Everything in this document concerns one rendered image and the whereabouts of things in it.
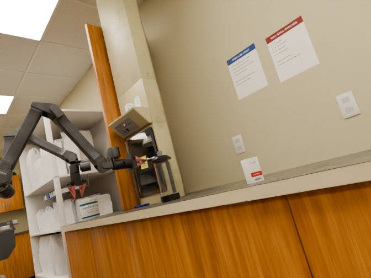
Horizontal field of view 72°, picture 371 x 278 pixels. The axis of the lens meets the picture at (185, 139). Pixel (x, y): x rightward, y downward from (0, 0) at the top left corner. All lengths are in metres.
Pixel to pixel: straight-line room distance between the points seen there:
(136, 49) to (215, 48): 0.52
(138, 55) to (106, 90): 0.38
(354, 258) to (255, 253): 0.26
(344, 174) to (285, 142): 0.86
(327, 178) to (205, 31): 1.45
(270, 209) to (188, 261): 0.44
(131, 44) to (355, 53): 1.24
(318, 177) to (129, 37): 1.47
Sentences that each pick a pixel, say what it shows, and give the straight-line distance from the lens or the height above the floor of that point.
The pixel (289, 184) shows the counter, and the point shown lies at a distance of 0.72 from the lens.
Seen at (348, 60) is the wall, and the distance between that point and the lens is 1.43.
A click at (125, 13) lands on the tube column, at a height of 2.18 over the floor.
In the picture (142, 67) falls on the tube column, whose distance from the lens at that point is 1.71.
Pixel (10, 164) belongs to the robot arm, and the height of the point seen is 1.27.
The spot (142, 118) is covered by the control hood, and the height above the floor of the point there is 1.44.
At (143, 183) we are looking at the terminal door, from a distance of 1.66.
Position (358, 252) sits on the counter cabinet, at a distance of 0.75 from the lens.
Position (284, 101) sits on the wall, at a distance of 1.50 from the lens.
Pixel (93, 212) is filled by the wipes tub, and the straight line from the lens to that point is 2.06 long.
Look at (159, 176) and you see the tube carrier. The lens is 1.34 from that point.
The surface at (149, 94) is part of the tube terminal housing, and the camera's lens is 1.63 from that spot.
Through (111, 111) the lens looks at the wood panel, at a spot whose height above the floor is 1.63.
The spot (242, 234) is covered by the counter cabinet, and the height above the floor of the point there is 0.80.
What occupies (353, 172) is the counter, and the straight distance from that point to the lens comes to 0.67.
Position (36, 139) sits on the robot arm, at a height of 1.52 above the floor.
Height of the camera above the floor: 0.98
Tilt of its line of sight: 11 degrees up
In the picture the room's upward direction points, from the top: 15 degrees counter-clockwise
